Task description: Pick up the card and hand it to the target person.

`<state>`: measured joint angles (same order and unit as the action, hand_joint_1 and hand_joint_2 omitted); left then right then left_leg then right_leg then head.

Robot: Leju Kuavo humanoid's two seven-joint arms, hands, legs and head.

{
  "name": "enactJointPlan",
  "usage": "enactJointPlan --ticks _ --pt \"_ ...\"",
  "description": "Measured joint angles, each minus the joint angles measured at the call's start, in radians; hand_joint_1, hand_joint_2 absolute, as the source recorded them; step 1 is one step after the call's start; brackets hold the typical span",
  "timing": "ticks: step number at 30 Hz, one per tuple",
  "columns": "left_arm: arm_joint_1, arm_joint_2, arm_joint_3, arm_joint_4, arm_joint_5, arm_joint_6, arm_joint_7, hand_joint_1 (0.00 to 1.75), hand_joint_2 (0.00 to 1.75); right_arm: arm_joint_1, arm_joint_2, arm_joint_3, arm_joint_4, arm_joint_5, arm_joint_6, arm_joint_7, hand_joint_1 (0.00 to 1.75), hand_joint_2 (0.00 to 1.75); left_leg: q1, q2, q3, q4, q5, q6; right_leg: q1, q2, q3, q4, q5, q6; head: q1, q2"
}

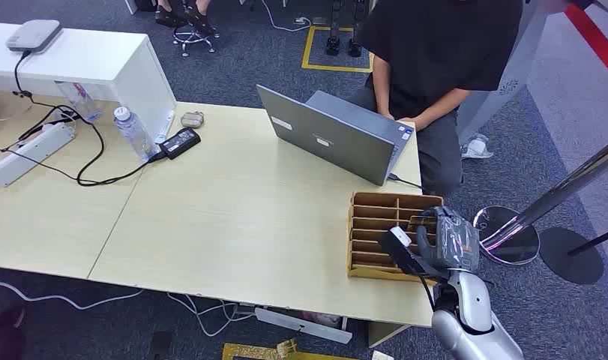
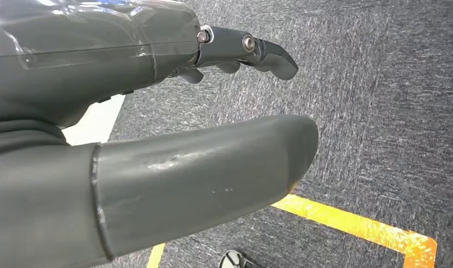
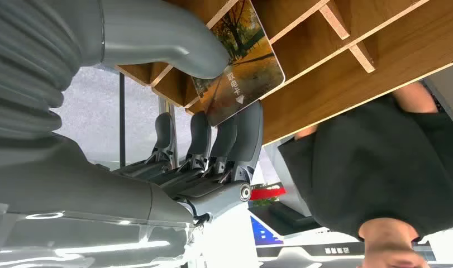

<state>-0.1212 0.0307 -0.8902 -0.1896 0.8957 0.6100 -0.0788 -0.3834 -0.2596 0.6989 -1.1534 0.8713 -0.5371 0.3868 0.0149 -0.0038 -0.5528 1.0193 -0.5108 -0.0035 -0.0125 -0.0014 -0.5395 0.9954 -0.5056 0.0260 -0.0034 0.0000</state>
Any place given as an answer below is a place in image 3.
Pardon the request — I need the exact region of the wooden card slot organizer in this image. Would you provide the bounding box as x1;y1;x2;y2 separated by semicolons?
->
115;0;453;147

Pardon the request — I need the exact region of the person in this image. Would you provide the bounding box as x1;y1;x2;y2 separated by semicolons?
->
278;81;453;268

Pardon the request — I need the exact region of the red barrier belt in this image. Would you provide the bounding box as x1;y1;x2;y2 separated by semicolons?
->
250;186;287;201

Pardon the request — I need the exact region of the blue and white sign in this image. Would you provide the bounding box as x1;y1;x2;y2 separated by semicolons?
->
250;216;285;247

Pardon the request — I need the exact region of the white board with lettering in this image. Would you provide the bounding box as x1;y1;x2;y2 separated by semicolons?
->
255;241;366;268

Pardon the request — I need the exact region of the thin black stanchion post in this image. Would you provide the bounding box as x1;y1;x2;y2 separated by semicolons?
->
118;72;126;168

